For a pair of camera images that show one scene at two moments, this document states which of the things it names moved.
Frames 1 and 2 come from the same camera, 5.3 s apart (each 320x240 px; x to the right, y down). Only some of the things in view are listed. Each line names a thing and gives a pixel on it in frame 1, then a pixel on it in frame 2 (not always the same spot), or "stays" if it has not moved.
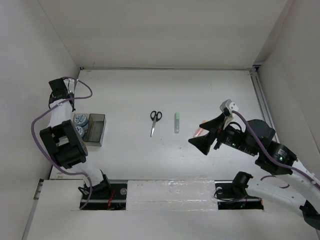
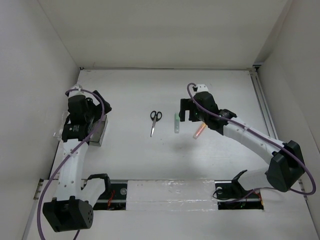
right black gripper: [214, 126] to [186, 104]
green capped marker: [177, 123] stays
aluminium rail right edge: [260, 96] stays
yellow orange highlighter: [199, 130] stays
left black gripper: [72, 94] to [96, 107]
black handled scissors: [155, 116] stays
